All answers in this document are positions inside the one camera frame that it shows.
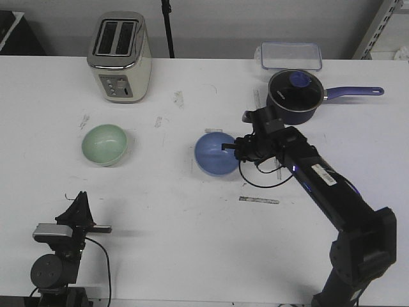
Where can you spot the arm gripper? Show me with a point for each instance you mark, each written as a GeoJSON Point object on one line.
{"type": "Point", "coordinates": [75, 242]}
{"type": "Point", "coordinates": [259, 146]}

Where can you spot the blue bowl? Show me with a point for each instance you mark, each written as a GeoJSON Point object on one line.
{"type": "Point", "coordinates": [211, 158]}

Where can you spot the light green bowl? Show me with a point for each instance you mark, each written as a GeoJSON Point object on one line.
{"type": "Point", "coordinates": [105, 144]}

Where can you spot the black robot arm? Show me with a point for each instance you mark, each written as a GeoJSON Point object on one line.
{"type": "Point", "coordinates": [282, 227]}
{"type": "Point", "coordinates": [55, 275]}

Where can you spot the dark blue saucepan with lid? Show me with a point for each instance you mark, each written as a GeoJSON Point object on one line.
{"type": "Point", "coordinates": [296, 94]}

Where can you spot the clear plastic food container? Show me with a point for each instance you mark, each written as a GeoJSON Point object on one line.
{"type": "Point", "coordinates": [288, 55]}

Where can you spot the cream two-slot toaster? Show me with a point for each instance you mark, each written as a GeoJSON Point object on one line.
{"type": "Point", "coordinates": [119, 56]}

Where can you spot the black tripod pole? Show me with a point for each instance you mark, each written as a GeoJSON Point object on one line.
{"type": "Point", "coordinates": [166, 10]}

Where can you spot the grey metal shelf upright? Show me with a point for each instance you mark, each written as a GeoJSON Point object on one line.
{"type": "Point", "coordinates": [376, 27]}

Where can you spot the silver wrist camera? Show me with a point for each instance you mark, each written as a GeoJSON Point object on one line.
{"type": "Point", "coordinates": [44, 232]}

